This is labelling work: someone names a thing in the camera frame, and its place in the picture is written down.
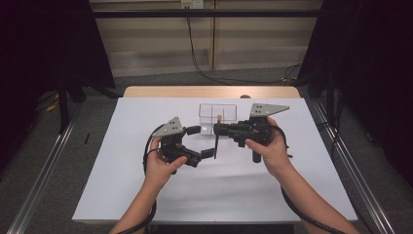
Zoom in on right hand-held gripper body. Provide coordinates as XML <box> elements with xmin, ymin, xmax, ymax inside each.
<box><xmin>227</xmin><ymin>102</ymin><xmax>290</xmax><ymax>164</ymax></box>

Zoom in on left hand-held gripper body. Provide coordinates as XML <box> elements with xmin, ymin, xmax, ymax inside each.
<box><xmin>151</xmin><ymin>116</ymin><xmax>203</xmax><ymax>169</ymax></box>

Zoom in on black makeup brush orange bristles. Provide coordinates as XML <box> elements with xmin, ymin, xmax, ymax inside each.
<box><xmin>212</xmin><ymin>113</ymin><xmax>223</xmax><ymax>160</ymax></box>

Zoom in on clear plastic organizer box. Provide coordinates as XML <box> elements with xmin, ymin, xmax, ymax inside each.
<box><xmin>198</xmin><ymin>102</ymin><xmax>239</xmax><ymax>137</ymax></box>

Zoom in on person's right hand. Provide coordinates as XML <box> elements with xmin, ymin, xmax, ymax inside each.
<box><xmin>244</xmin><ymin>117</ymin><xmax>293</xmax><ymax>178</ymax></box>

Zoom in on person's left hand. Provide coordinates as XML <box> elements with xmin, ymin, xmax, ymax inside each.
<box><xmin>144</xmin><ymin>136</ymin><xmax>189</xmax><ymax>189</ymax></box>

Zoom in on white table mat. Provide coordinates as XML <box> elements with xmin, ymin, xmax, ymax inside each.
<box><xmin>71</xmin><ymin>97</ymin><xmax>358</xmax><ymax>224</ymax></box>

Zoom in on black metal stand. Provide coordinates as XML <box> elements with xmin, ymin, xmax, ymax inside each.
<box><xmin>56</xmin><ymin>74</ymin><xmax>71</xmax><ymax>135</ymax></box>
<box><xmin>325</xmin><ymin>71</ymin><xmax>337</xmax><ymax>125</ymax></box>

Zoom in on black horizontal bar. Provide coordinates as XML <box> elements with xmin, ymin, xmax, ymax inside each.
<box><xmin>92</xmin><ymin>9</ymin><xmax>322</xmax><ymax>19</ymax></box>

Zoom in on dark curtain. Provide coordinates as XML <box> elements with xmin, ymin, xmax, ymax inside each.
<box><xmin>0</xmin><ymin>0</ymin><xmax>116</xmax><ymax>174</ymax></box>
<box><xmin>296</xmin><ymin>0</ymin><xmax>413</xmax><ymax>188</ymax></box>

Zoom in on left hand-held gripper cable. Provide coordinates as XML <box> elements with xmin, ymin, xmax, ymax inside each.
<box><xmin>116</xmin><ymin>123</ymin><xmax>167</xmax><ymax>234</ymax></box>

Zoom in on hand-held gripper cable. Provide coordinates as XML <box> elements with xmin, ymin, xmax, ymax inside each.
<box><xmin>116</xmin><ymin>123</ymin><xmax>167</xmax><ymax>234</ymax></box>
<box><xmin>269</xmin><ymin>124</ymin><xmax>347</xmax><ymax>234</ymax></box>

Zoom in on black wall cable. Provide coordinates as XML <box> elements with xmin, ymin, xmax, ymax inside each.
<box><xmin>185</xmin><ymin>16</ymin><xmax>303</xmax><ymax>86</ymax></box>

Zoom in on right hand-held gripper cable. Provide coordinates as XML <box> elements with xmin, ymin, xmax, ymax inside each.
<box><xmin>269</xmin><ymin>124</ymin><xmax>347</xmax><ymax>234</ymax></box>

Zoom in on white wall socket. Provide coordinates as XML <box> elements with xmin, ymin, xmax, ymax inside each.
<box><xmin>180</xmin><ymin>0</ymin><xmax>205</xmax><ymax>10</ymax></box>

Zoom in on aluminium floor rail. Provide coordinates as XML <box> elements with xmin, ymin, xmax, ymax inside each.
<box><xmin>306</xmin><ymin>97</ymin><xmax>395</xmax><ymax>234</ymax></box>
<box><xmin>6</xmin><ymin>106</ymin><xmax>82</xmax><ymax>234</ymax></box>

